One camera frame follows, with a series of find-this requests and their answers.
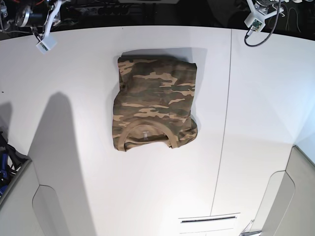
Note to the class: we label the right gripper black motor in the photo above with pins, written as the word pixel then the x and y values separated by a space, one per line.
pixel 31 16

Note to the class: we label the camouflage T-shirt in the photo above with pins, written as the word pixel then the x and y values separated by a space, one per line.
pixel 154 102

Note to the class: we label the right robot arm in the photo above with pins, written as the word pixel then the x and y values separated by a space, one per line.
pixel 8 11

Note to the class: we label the blue and black clutter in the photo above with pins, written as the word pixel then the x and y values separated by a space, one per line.
pixel 11 161

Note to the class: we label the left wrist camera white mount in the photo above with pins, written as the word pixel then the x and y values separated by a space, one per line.
pixel 261 10

